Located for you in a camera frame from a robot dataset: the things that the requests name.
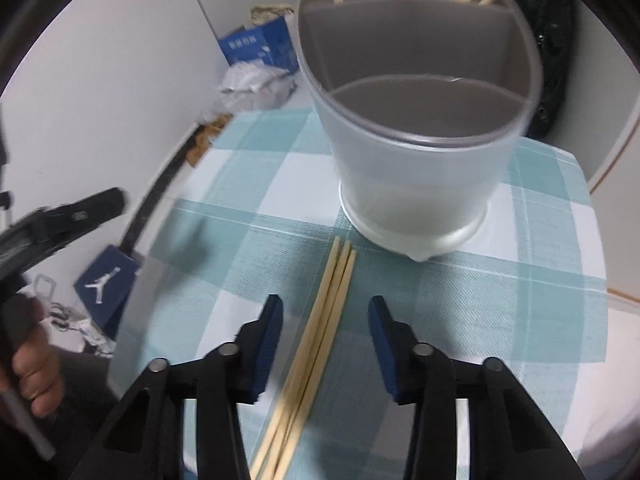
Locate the brown slipper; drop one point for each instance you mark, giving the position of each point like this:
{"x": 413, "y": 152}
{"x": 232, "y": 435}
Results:
{"x": 207, "y": 132}

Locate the white plastic bag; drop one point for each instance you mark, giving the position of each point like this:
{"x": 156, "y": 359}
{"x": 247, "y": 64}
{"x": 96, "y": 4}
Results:
{"x": 250, "y": 77}

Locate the clear plastic bag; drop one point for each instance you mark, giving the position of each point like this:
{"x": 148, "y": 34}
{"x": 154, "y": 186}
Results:
{"x": 270, "y": 97}

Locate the blue cardboard box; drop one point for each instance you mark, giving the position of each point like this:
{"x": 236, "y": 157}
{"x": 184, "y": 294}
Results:
{"x": 255, "y": 42}

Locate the person's left hand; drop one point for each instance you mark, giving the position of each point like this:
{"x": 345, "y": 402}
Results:
{"x": 40, "y": 375}

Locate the beige cloth bag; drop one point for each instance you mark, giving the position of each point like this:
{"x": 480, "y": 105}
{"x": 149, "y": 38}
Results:
{"x": 270, "y": 12}

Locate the dark blue shoebox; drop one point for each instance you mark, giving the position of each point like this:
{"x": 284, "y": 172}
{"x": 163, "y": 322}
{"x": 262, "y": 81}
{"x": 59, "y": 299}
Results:
{"x": 105, "y": 285}

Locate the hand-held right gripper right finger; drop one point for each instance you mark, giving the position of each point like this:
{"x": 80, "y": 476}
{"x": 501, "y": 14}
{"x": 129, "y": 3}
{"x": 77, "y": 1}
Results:
{"x": 382, "y": 350}

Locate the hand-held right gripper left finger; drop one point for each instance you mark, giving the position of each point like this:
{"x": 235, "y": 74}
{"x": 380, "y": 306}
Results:
{"x": 267, "y": 350}

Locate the black hanging backpack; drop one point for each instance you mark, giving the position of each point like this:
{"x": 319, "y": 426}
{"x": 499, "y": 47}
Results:
{"x": 550, "y": 35}

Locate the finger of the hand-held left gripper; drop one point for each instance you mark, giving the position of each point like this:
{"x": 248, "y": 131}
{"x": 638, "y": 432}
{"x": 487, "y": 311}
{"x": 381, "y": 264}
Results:
{"x": 90, "y": 210}

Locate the white grey utensil holder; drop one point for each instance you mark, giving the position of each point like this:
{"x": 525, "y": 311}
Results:
{"x": 415, "y": 185}

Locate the teal checked tablecloth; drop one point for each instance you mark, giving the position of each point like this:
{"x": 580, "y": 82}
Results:
{"x": 450, "y": 310}

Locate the clear plastic wrapper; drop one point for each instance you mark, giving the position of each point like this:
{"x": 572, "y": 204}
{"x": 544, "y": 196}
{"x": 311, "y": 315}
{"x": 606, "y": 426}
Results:
{"x": 65, "y": 320}

